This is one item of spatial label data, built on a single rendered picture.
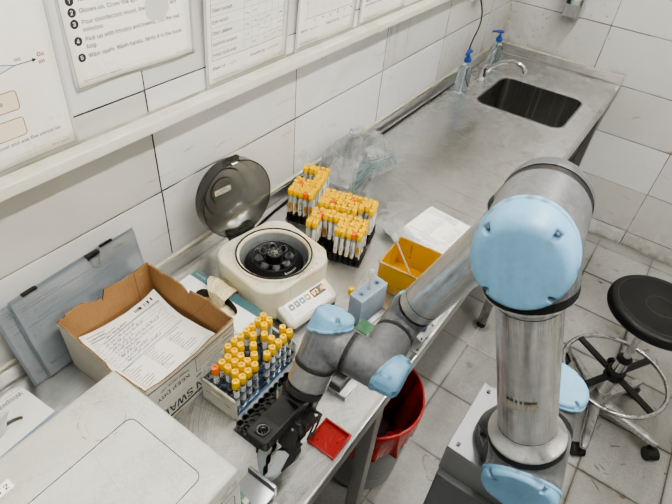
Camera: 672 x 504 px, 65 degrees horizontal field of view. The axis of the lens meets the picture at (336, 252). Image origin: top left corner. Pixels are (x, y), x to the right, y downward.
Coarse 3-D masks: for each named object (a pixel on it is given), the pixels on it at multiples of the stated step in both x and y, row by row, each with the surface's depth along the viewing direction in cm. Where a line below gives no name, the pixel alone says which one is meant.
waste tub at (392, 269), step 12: (408, 240) 147; (396, 252) 150; (408, 252) 149; (420, 252) 147; (432, 252) 145; (384, 264) 139; (396, 264) 153; (408, 264) 152; (420, 264) 150; (384, 276) 141; (396, 276) 139; (408, 276) 137; (396, 288) 142
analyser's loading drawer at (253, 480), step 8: (248, 472) 100; (256, 472) 98; (248, 480) 99; (256, 480) 99; (264, 480) 97; (240, 488) 98; (248, 488) 98; (256, 488) 98; (264, 488) 98; (272, 488) 97; (248, 496) 97; (256, 496) 97; (264, 496) 97; (272, 496) 97
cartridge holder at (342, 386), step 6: (336, 372) 122; (336, 378) 121; (342, 378) 121; (348, 378) 119; (330, 384) 118; (336, 384) 117; (342, 384) 117; (348, 384) 120; (354, 384) 120; (330, 390) 119; (336, 390) 118; (342, 390) 118; (348, 390) 119; (342, 396) 117; (348, 396) 119
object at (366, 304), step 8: (376, 280) 134; (360, 288) 131; (376, 288) 132; (384, 288) 133; (352, 296) 129; (360, 296) 129; (368, 296) 129; (376, 296) 132; (384, 296) 136; (352, 304) 131; (360, 304) 128; (368, 304) 131; (376, 304) 135; (352, 312) 132; (360, 312) 130; (368, 312) 134; (376, 312) 138; (360, 320) 132; (368, 320) 135; (376, 320) 136
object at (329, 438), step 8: (320, 424) 112; (328, 424) 113; (336, 424) 113; (320, 432) 112; (328, 432) 112; (336, 432) 112; (344, 432) 112; (312, 440) 110; (320, 440) 110; (328, 440) 110; (336, 440) 110; (344, 440) 111; (320, 448) 108; (328, 448) 109; (336, 448) 109; (328, 456) 107
